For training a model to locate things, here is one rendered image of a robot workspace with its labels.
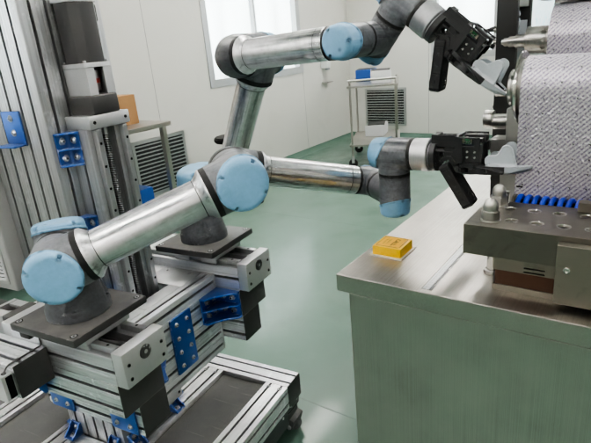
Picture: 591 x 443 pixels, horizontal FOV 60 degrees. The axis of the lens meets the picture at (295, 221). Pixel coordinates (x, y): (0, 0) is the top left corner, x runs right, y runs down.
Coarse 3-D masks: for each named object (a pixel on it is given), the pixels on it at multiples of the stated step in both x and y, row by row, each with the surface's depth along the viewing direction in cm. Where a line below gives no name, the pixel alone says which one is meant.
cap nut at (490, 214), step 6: (492, 198) 95; (486, 204) 95; (492, 204) 95; (498, 204) 95; (486, 210) 96; (492, 210) 95; (498, 210) 96; (486, 216) 96; (492, 216) 95; (498, 216) 96; (486, 222) 96; (492, 222) 95
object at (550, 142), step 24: (528, 120) 103; (552, 120) 100; (576, 120) 98; (528, 144) 104; (552, 144) 101; (576, 144) 99; (552, 168) 103; (576, 168) 100; (528, 192) 107; (552, 192) 104; (576, 192) 102
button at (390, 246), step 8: (384, 240) 120; (392, 240) 120; (400, 240) 119; (408, 240) 119; (376, 248) 118; (384, 248) 116; (392, 248) 115; (400, 248) 115; (408, 248) 118; (392, 256) 116; (400, 256) 115
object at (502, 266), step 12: (504, 264) 96; (516, 264) 94; (528, 264) 93; (504, 276) 97; (516, 276) 95; (528, 276) 94; (540, 276) 92; (552, 276) 91; (504, 288) 97; (516, 288) 96; (528, 288) 95; (540, 288) 93; (552, 288) 92
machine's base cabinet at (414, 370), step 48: (384, 336) 109; (432, 336) 102; (480, 336) 95; (528, 336) 90; (384, 384) 113; (432, 384) 105; (480, 384) 99; (528, 384) 93; (576, 384) 88; (384, 432) 118; (432, 432) 110; (480, 432) 102; (528, 432) 96; (576, 432) 91
